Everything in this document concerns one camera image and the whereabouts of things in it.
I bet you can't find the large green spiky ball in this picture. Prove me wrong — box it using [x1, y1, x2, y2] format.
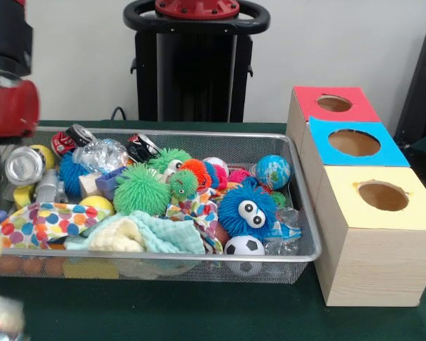
[112, 163, 172, 217]

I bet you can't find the crushed printed metal can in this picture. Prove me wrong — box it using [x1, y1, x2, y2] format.
[0, 294, 26, 341]

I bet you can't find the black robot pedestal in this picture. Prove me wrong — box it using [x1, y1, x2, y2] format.
[123, 0, 271, 124]

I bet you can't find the cream yellow cloth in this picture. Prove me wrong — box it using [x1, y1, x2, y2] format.
[88, 218, 145, 252]

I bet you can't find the black and white soccer ball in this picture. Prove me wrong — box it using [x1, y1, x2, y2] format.
[223, 234, 266, 256]

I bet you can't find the blue globe ball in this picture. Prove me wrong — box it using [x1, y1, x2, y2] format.
[255, 154, 291, 190]

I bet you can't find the black upright panel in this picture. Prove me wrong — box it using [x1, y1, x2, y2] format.
[393, 23, 426, 143]

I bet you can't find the wooden box with three holes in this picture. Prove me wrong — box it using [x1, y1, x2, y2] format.
[285, 85, 426, 307]

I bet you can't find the silver wire mesh bin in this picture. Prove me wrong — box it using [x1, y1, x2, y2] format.
[0, 126, 323, 285]

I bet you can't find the blue spiky ball with eyes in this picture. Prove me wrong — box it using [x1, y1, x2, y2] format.
[217, 176, 278, 238]

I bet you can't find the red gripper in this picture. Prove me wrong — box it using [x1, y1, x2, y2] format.
[0, 80, 41, 211]

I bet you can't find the colourful polka dot cloth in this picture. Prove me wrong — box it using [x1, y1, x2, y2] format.
[165, 188, 224, 255]
[0, 201, 111, 249]

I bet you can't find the mint green cloth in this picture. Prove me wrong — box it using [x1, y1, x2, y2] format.
[64, 210, 206, 254]

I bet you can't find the silver metal can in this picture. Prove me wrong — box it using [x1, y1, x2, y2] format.
[5, 146, 47, 188]

